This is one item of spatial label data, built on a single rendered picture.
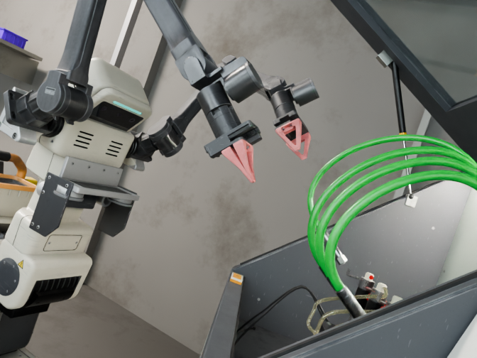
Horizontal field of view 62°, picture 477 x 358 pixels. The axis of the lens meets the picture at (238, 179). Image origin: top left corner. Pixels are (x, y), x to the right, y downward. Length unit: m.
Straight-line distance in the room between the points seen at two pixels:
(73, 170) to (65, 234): 0.21
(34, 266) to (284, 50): 2.10
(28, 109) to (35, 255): 0.42
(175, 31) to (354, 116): 1.80
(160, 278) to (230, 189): 0.82
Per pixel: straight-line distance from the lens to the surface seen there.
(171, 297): 2.91
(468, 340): 0.51
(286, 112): 1.06
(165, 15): 0.90
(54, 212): 1.14
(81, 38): 1.04
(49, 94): 1.02
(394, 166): 0.67
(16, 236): 1.28
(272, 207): 2.55
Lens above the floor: 1.21
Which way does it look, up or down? 1 degrees down
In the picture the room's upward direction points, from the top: 20 degrees clockwise
